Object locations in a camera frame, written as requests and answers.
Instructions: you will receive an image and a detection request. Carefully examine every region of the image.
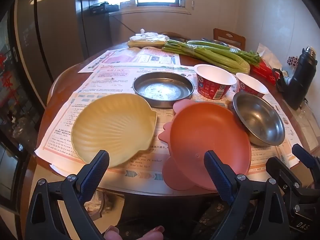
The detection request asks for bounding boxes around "black thermos bottle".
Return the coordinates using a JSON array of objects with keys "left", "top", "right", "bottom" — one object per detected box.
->
[{"left": 282, "top": 46, "right": 318, "bottom": 110}]

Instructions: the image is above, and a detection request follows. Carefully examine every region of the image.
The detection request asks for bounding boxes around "red tissue box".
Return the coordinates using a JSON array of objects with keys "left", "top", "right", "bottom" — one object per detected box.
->
[{"left": 250, "top": 43, "right": 283, "bottom": 85}]

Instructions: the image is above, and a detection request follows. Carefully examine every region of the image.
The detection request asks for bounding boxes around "pink printed newspaper sheet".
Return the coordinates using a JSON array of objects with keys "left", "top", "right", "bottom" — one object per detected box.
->
[{"left": 78, "top": 47, "right": 181, "bottom": 73}]

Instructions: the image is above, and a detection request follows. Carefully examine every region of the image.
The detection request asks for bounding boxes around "yellow shell-shaped plate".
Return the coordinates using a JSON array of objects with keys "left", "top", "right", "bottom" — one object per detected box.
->
[{"left": 71, "top": 93, "right": 158, "bottom": 168}]

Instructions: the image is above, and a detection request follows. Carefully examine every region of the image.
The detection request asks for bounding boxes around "plastic bag of corn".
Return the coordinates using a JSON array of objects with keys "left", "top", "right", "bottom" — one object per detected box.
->
[{"left": 127, "top": 29, "right": 168, "bottom": 48}]

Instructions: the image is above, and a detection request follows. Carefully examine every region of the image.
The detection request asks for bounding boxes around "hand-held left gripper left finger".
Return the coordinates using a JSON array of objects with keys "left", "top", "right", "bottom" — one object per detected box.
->
[{"left": 25, "top": 150, "right": 110, "bottom": 240}]

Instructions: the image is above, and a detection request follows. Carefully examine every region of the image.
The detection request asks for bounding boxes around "large printed newspaper sheet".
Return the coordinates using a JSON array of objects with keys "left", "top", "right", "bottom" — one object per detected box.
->
[{"left": 34, "top": 64, "right": 310, "bottom": 197}]

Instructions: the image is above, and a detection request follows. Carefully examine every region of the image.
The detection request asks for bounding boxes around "large celery bunch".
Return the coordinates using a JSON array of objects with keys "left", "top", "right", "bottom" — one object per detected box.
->
[{"left": 161, "top": 40, "right": 250, "bottom": 74}]

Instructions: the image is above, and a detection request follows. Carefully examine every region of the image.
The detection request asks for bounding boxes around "red paper bowl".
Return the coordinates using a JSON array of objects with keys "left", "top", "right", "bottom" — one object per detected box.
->
[
  {"left": 235, "top": 73, "right": 269, "bottom": 98},
  {"left": 194, "top": 64, "right": 237, "bottom": 100}
]

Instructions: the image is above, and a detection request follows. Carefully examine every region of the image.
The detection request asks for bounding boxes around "glass display cabinet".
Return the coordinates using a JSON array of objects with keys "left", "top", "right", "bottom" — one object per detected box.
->
[{"left": 0, "top": 12, "right": 43, "bottom": 205}]

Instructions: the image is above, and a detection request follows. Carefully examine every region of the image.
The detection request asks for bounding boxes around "grey refrigerator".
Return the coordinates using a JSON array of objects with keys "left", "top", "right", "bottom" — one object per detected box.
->
[{"left": 14, "top": 0, "right": 90, "bottom": 108}]

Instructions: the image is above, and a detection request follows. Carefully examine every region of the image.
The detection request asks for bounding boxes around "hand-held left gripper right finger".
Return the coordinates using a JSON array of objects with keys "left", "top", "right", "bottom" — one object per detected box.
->
[{"left": 204, "top": 150, "right": 298, "bottom": 240}]

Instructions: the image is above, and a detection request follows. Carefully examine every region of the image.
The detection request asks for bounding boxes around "steel bowl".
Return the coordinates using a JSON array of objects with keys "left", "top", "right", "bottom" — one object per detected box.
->
[{"left": 232, "top": 91, "right": 286, "bottom": 146}]

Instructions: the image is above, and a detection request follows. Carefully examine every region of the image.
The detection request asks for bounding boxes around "wooden chair with cutout back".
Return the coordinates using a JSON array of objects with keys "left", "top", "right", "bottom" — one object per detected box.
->
[{"left": 213, "top": 28, "right": 246, "bottom": 50}]

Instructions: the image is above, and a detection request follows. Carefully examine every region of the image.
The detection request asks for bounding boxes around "wooden chair with curved back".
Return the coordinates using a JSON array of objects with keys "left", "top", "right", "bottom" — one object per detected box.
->
[{"left": 159, "top": 32, "right": 184, "bottom": 42}]

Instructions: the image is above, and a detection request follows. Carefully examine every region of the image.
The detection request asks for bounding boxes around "orange plastic plate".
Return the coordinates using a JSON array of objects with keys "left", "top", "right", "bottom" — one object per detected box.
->
[{"left": 158, "top": 99, "right": 252, "bottom": 191}]

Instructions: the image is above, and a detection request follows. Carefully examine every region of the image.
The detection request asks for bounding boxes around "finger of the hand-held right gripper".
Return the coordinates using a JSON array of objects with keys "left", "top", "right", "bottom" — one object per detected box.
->
[
  {"left": 292, "top": 144, "right": 320, "bottom": 173},
  {"left": 265, "top": 156, "right": 310, "bottom": 205}
]

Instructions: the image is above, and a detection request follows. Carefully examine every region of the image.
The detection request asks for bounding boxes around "round steel plate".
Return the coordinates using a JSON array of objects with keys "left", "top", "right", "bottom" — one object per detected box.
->
[{"left": 132, "top": 71, "right": 195, "bottom": 109}]

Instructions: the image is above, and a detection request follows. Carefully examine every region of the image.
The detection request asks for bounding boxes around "slim celery bunch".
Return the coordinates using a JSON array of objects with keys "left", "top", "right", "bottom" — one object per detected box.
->
[{"left": 187, "top": 40, "right": 262, "bottom": 64}]

